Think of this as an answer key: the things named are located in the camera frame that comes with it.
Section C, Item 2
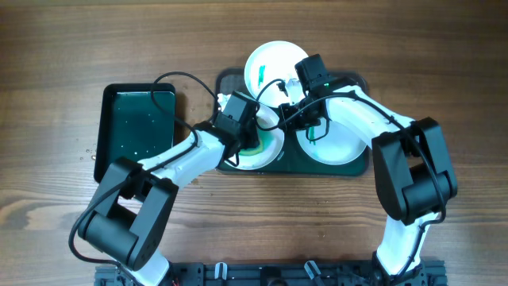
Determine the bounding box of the green yellow sponge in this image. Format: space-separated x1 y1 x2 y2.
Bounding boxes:
239 131 272 157

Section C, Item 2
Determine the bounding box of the white plate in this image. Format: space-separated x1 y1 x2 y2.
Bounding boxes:
225 105 285 171
244 41 308 108

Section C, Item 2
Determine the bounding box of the light blue plate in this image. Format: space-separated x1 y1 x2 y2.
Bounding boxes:
295 118 367 165

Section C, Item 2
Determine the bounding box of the white plate top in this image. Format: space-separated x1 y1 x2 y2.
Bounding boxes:
244 41 308 108

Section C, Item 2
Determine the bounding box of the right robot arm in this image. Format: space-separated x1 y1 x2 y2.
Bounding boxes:
279 54 458 285

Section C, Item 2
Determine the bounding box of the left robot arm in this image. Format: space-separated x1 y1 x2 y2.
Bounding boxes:
68 91 260 285

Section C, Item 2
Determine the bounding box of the large dark green tray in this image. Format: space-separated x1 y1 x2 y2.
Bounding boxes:
216 68 369 176

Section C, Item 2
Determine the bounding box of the small black water tray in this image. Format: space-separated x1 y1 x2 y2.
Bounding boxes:
94 83 176 182

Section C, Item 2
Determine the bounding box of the left black cable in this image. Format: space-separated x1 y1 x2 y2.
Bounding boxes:
67 71 223 265

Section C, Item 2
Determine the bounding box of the black cable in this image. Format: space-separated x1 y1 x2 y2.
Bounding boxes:
67 71 223 265
253 78 448 279

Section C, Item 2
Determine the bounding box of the right black cable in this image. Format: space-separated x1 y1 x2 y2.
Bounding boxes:
253 78 448 279

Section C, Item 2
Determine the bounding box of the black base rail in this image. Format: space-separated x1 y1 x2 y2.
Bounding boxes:
94 261 448 286

